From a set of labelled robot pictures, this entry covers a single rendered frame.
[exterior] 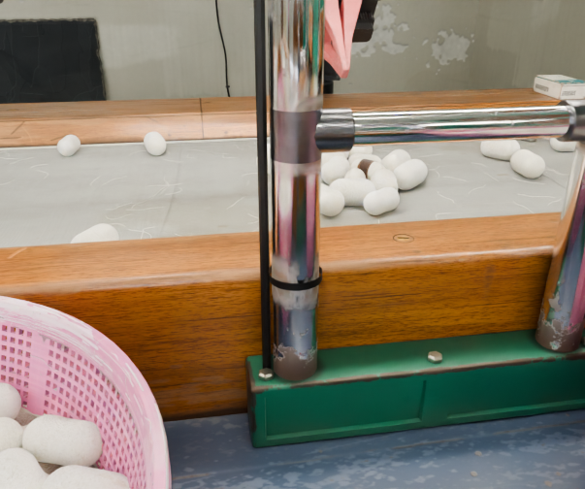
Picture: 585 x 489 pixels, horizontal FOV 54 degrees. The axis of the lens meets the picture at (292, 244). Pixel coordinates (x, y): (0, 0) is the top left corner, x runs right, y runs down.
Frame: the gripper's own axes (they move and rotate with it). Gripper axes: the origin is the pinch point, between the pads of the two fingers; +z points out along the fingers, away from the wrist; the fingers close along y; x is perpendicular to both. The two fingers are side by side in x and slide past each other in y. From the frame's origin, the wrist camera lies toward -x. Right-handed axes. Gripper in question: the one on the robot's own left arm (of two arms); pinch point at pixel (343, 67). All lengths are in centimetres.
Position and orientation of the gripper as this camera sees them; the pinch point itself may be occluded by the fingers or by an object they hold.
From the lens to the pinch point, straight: 61.8
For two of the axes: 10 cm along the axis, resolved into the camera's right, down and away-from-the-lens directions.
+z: 1.3, 9.0, -4.1
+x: -1.1, 4.2, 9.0
